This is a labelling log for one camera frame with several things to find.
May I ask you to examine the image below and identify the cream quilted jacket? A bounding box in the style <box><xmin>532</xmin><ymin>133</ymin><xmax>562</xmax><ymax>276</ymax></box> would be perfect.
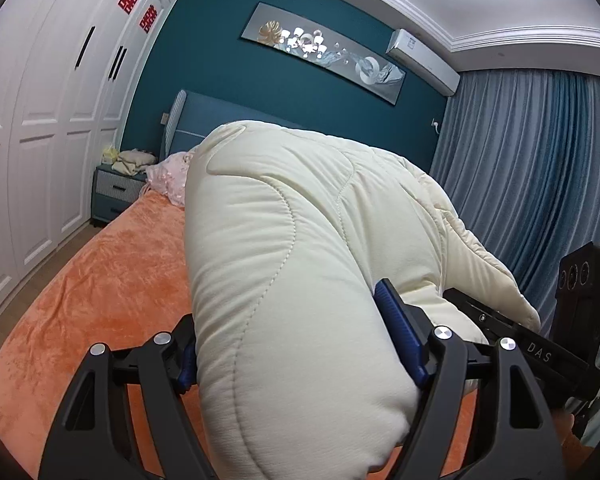
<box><xmin>184</xmin><ymin>120</ymin><xmax>541</xmax><ymax>479</ymax></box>

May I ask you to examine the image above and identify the person's right hand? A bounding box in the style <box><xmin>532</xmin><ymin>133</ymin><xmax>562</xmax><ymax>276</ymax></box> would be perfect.
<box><xmin>552</xmin><ymin>410</ymin><xmax>594</xmax><ymax>474</ymax></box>

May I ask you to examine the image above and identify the orange plush bed blanket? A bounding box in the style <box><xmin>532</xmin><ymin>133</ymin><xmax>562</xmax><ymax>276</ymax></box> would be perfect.
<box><xmin>0</xmin><ymin>192</ymin><xmax>481</xmax><ymax>480</ymax></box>

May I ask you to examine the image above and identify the pink embroidered quilt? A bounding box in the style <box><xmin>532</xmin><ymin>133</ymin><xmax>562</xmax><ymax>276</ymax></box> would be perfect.
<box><xmin>146</xmin><ymin>148</ymin><xmax>196</xmax><ymax>208</ymax></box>

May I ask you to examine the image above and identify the blue nightstand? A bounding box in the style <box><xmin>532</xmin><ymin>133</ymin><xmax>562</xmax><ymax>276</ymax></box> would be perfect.
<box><xmin>91</xmin><ymin>164</ymin><xmax>146</xmax><ymax>226</ymax></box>

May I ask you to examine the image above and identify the beige cloth on nightstand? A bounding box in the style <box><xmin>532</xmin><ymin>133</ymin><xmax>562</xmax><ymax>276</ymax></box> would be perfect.
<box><xmin>102</xmin><ymin>145</ymin><xmax>157</xmax><ymax>177</ymax></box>

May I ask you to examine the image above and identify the blue-grey curtain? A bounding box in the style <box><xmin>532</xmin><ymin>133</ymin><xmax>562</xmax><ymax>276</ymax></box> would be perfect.
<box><xmin>430</xmin><ymin>70</ymin><xmax>600</xmax><ymax>334</ymax></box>

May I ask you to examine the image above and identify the blue upholstered headboard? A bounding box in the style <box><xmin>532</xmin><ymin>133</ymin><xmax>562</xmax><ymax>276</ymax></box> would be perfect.
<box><xmin>159</xmin><ymin>90</ymin><xmax>302</xmax><ymax>160</ymax></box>

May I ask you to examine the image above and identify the white air conditioner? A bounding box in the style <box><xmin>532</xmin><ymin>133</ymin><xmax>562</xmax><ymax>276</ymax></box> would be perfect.
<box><xmin>386</xmin><ymin>29</ymin><xmax>460</xmax><ymax>96</ymax></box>

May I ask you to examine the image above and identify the white wardrobe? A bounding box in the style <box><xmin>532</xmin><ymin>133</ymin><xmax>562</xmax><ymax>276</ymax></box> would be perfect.
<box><xmin>0</xmin><ymin>0</ymin><xmax>178</xmax><ymax>307</ymax></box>

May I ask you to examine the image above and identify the floral wall picture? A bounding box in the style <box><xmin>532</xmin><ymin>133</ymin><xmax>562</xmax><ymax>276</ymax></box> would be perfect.
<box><xmin>242</xmin><ymin>2</ymin><xmax>406</xmax><ymax>105</ymax></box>

